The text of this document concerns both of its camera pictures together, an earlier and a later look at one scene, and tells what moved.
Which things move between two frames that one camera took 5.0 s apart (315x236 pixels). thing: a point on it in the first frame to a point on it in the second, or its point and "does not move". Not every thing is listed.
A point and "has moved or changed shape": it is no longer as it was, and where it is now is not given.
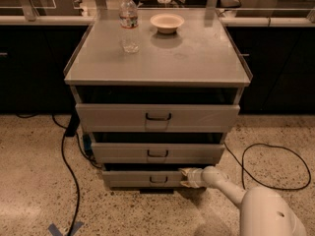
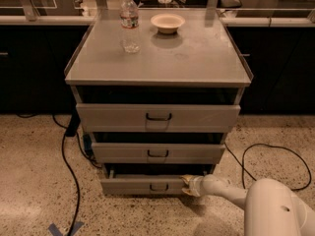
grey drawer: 144,178 has moved or changed shape
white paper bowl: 167,24 does not move
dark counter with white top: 279,51 does not move
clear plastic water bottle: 128,18 does not move
